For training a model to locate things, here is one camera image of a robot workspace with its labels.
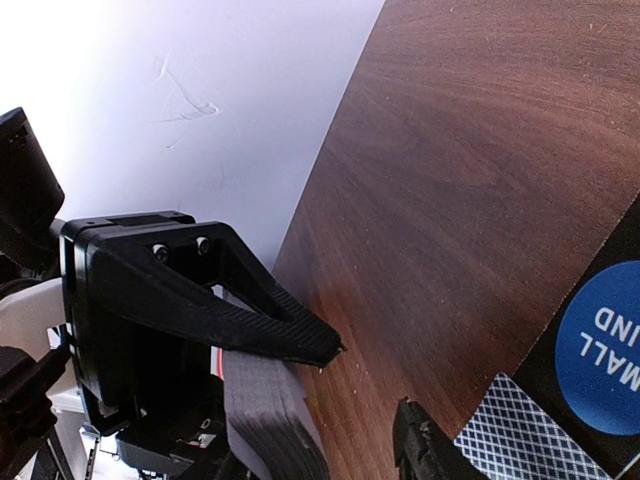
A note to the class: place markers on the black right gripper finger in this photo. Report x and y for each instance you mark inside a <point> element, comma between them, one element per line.
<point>423,451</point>

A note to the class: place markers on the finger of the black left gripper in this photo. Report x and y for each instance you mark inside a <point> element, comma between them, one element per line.
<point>201,282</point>

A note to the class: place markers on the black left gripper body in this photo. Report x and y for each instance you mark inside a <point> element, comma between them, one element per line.
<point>152,391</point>

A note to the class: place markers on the blue card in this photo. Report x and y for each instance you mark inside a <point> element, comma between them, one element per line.
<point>510,437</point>

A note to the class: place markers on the blue playing card deck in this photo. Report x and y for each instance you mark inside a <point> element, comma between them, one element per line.
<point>269,427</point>

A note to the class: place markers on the blue small blind button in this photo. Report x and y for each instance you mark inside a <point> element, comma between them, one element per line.
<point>597,351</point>

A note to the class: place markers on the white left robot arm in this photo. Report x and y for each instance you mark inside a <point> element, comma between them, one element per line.
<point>31,254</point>

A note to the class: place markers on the round black poker mat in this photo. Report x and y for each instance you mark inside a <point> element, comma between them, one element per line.
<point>617,455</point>

